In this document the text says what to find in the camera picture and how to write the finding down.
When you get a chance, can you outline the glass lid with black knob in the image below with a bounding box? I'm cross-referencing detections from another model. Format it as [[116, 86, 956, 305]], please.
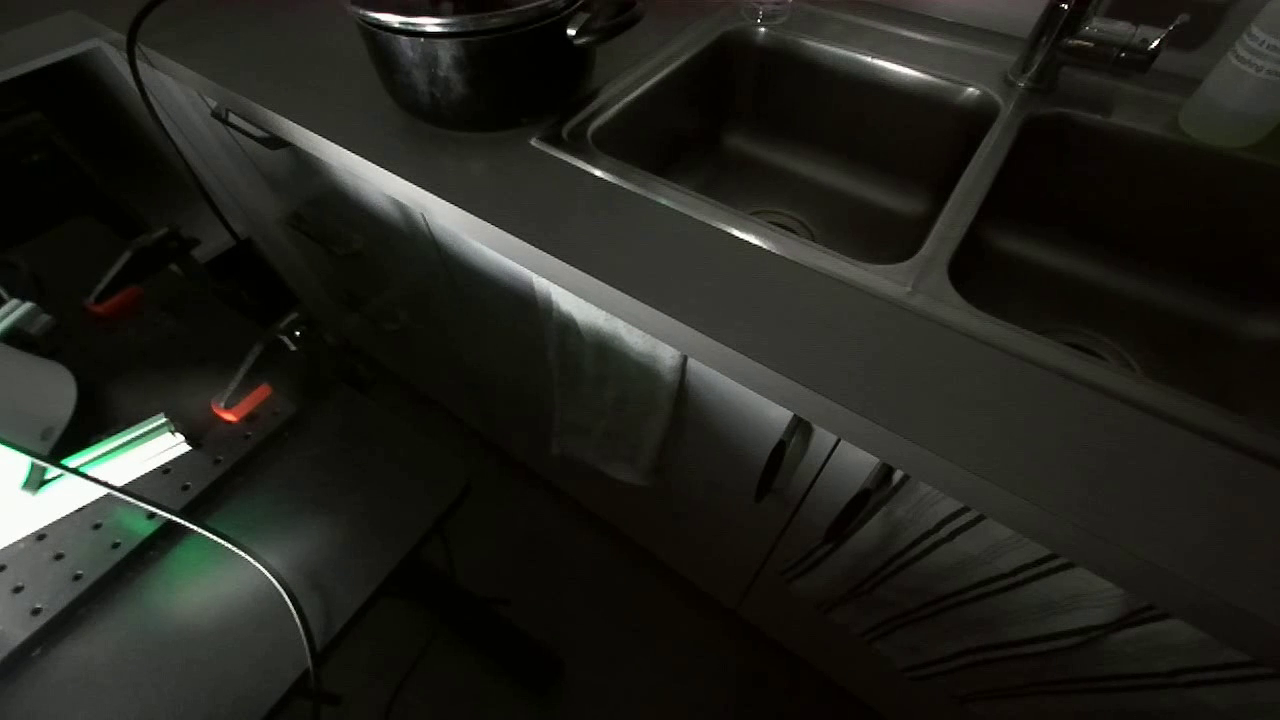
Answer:
[[346, 0, 594, 38]]

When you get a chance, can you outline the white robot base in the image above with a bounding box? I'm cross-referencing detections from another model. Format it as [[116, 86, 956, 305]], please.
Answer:
[[0, 339, 81, 456]]

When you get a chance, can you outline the grey hanging dish towel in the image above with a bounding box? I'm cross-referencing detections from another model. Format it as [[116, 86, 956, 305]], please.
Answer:
[[535, 305, 692, 490]]

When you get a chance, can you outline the stainless steel double sink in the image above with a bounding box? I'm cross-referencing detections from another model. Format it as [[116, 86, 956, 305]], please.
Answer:
[[533, 3, 1280, 470]]

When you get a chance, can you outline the chrome sink faucet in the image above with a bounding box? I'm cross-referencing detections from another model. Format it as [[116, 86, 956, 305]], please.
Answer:
[[1012, 0, 1197, 95]]

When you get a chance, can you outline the perforated black mounting plate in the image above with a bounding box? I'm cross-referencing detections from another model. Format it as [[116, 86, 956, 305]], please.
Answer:
[[0, 395, 305, 670]]

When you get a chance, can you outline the white plastic bottle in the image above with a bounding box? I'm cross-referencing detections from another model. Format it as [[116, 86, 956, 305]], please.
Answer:
[[1176, 0, 1280, 151]]

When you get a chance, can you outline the dark cabinet drawer handle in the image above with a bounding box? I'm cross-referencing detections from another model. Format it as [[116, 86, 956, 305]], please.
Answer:
[[207, 99, 294, 151], [781, 460, 912, 589], [751, 410, 815, 507]]

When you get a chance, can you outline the black steel pot with handles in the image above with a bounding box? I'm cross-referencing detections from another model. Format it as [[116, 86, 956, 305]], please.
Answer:
[[350, 0, 650, 136]]

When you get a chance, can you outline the clamp with orange handle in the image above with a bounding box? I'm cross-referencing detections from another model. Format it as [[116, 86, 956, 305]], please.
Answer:
[[81, 226, 183, 322], [207, 313, 311, 433]]

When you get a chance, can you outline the white cable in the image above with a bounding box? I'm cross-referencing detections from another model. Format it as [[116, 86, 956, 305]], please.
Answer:
[[0, 433, 328, 720]]

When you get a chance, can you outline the thin black cable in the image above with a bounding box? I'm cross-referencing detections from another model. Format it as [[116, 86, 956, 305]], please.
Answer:
[[123, 0, 256, 255]]

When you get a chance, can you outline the white lit base plate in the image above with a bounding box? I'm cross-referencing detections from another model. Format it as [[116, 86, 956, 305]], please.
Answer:
[[0, 406, 200, 553]]

